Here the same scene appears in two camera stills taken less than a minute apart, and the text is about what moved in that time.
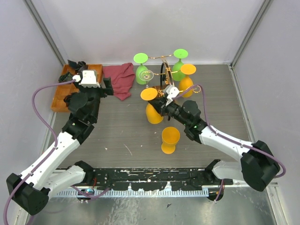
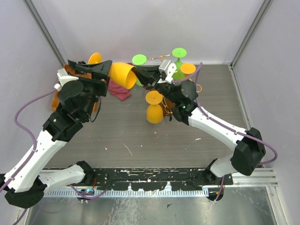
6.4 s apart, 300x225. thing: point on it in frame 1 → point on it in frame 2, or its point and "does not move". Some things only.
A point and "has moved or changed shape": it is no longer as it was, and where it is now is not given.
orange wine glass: (170, 136) → (122, 74)
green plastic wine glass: (140, 58) does not move
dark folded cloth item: (77, 65) does not move
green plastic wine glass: (176, 74) does not move
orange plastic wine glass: (153, 117) has moved or changed shape
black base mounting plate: (157, 179) does not move
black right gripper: (157, 103) → (147, 76)
